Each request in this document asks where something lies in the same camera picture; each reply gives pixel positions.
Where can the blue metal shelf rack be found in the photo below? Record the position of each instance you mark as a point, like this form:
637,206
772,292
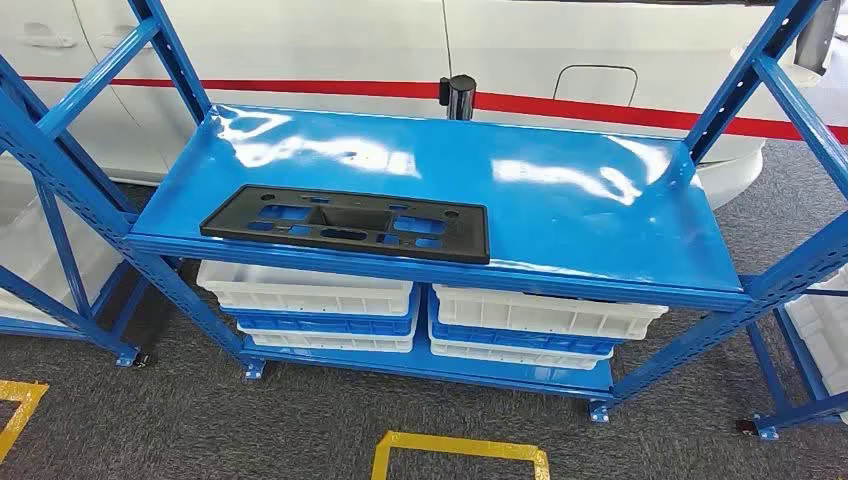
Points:
63,252
768,368
530,199

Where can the black plastic plate bracket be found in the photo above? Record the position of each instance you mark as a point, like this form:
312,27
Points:
474,232

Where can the red barrier belt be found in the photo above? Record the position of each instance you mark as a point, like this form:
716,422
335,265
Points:
298,88

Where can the grey metal post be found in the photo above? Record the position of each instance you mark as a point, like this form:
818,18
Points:
818,33

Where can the white car body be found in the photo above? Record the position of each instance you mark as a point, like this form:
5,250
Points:
331,40

